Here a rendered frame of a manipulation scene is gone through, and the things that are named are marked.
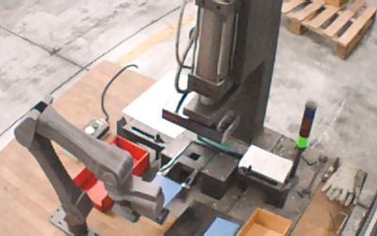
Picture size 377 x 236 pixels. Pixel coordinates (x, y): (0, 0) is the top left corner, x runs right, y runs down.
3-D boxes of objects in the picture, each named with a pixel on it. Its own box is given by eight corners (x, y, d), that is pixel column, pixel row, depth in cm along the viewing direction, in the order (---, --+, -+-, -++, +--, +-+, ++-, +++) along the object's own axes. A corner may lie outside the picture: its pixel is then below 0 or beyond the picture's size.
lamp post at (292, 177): (279, 181, 166) (299, 104, 147) (286, 169, 170) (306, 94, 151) (295, 187, 163) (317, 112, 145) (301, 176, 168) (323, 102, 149)
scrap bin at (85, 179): (72, 194, 154) (70, 180, 150) (117, 149, 171) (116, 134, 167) (103, 213, 150) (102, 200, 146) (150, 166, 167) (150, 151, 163)
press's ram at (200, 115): (158, 128, 153) (165, 35, 134) (206, 81, 171) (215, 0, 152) (218, 155, 147) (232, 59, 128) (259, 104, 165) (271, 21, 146)
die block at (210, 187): (159, 173, 165) (160, 154, 160) (177, 154, 172) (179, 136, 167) (219, 201, 158) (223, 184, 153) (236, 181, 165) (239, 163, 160)
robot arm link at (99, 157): (139, 154, 120) (36, 84, 120) (123, 181, 114) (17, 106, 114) (124, 184, 128) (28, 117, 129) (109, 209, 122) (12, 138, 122)
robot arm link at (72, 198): (97, 209, 137) (38, 106, 123) (88, 225, 132) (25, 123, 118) (81, 208, 140) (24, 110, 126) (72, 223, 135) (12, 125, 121)
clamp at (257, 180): (231, 189, 162) (237, 165, 156) (237, 182, 165) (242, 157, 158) (274, 206, 157) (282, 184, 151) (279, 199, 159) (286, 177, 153)
